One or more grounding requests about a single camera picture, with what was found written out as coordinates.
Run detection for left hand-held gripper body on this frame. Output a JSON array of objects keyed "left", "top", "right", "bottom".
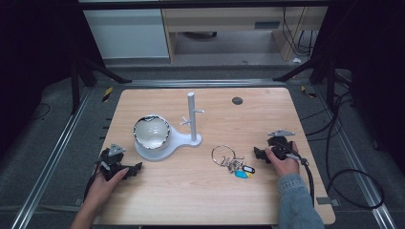
[{"left": 95, "top": 142, "right": 129, "bottom": 182}]

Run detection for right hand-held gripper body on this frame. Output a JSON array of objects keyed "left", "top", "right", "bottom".
[{"left": 266, "top": 128, "right": 302, "bottom": 162}]

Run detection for key ring with keys and tags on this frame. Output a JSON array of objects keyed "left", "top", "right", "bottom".
[{"left": 211, "top": 144, "right": 256, "bottom": 180}]

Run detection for person's right hand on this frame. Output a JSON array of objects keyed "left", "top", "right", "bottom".
[{"left": 265, "top": 141, "right": 301, "bottom": 177}]

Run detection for person's left hand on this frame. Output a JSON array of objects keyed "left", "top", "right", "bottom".
[{"left": 86, "top": 167, "right": 130, "bottom": 210}]

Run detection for white bowl with silver rim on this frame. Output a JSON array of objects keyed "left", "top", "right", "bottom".
[{"left": 133, "top": 114, "right": 172, "bottom": 151}]

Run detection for yellow black striped tape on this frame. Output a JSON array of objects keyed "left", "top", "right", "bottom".
[
  {"left": 101, "top": 86, "right": 115, "bottom": 103},
  {"left": 300, "top": 84, "right": 318, "bottom": 98}
]

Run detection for white key stand with pegs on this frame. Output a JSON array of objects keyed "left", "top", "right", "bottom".
[{"left": 134, "top": 92, "right": 205, "bottom": 162}]

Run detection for black metal stand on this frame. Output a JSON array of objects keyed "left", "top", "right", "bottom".
[
  {"left": 272, "top": 53, "right": 338, "bottom": 111},
  {"left": 70, "top": 55, "right": 133, "bottom": 115}
]

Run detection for white cabinet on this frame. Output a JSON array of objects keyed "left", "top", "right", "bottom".
[{"left": 83, "top": 8, "right": 170, "bottom": 60}]

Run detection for light wooden desk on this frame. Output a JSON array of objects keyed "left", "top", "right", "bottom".
[{"left": 160, "top": 6, "right": 329, "bottom": 63}]

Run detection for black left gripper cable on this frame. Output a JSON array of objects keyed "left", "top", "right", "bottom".
[{"left": 82, "top": 163, "right": 103, "bottom": 202}]

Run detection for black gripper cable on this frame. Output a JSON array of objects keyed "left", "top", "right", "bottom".
[
  {"left": 285, "top": 152, "right": 316, "bottom": 208},
  {"left": 82, "top": 163, "right": 103, "bottom": 202}
]

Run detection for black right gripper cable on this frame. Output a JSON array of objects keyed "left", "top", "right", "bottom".
[{"left": 285, "top": 152, "right": 316, "bottom": 208}]

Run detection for black looped floor cable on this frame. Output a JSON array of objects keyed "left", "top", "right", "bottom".
[{"left": 300, "top": 71, "right": 385, "bottom": 210}]

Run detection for aluminium floor rail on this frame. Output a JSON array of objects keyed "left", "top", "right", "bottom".
[
  {"left": 10, "top": 87, "right": 94, "bottom": 229},
  {"left": 122, "top": 78, "right": 288, "bottom": 89},
  {"left": 313, "top": 85, "right": 397, "bottom": 229}
]

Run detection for black cables under desk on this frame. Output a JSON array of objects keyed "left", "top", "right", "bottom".
[{"left": 281, "top": 6, "right": 320, "bottom": 59}]

